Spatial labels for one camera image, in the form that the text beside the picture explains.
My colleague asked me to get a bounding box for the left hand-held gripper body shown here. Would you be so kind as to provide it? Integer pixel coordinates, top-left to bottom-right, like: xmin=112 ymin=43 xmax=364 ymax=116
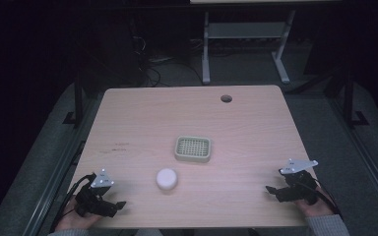
xmin=74 ymin=168 xmax=119 ymax=218

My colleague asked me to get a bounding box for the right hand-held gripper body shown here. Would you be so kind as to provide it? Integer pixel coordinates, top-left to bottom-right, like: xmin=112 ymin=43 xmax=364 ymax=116
xmin=274 ymin=158 xmax=320 ymax=207

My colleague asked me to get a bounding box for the white round soap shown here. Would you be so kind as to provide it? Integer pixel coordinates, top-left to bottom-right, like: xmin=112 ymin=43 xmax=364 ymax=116
xmin=156 ymin=167 xmax=179 ymax=192

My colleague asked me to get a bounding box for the beige soap dish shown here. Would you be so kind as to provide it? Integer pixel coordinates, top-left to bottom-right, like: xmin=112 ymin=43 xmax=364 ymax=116
xmin=173 ymin=135 xmax=213 ymax=164

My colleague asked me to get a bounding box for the person's right hand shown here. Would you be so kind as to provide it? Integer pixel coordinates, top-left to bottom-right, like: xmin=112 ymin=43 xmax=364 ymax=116
xmin=294 ymin=186 xmax=337 ymax=217

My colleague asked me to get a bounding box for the person's left hand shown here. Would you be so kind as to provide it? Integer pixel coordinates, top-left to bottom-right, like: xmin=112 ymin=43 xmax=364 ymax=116
xmin=55 ymin=198 xmax=103 ymax=232

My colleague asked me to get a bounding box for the black metal stand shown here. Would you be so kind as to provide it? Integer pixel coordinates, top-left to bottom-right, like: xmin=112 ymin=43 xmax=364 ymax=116
xmin=63 ymin=70 xmax=87 ymax=128
xmin=340 ymin=65 xmax=371 ymax=128

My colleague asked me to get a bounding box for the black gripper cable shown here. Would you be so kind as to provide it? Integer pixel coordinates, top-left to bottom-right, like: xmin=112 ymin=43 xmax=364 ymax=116
xmin=303 ymin=178 xmax=345 ymax=220
xmin=49 ymin=173 xmax=96 ymax=232

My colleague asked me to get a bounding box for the tangle of floor cables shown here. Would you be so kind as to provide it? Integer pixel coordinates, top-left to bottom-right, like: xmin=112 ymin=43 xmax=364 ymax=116
xmin=129 ymin=30 xmax=205 ymax=89

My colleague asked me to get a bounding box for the white metal table frame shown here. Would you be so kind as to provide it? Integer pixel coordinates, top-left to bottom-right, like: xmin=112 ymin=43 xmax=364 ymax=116
xmin=201 ymin=9 xmax=297 ymax=86

